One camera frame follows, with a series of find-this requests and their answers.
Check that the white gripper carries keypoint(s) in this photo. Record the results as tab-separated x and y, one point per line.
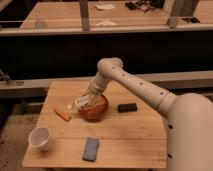
97	86

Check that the clear plastic bottle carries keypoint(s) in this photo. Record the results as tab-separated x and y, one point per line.
83	101

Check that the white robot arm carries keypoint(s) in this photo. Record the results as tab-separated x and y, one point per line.
189	116

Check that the brown ceramic bowl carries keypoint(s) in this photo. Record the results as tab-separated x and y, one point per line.
95	111

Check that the black rectangular block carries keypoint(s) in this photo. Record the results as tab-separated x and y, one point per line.
128	107

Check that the orange carrot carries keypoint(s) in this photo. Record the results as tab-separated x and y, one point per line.
65	116

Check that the wooden table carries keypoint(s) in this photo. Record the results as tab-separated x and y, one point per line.
127	140

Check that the blue sponge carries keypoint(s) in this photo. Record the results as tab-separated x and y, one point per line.
91	149

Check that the white paper sheet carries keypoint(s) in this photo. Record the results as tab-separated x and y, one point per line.
104	7

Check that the white cup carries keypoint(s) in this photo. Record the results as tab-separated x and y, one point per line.
40	139

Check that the grey metal post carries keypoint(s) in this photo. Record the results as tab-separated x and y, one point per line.
84	15
175	11

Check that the grey metal post right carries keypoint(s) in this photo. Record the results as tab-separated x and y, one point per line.
175	11

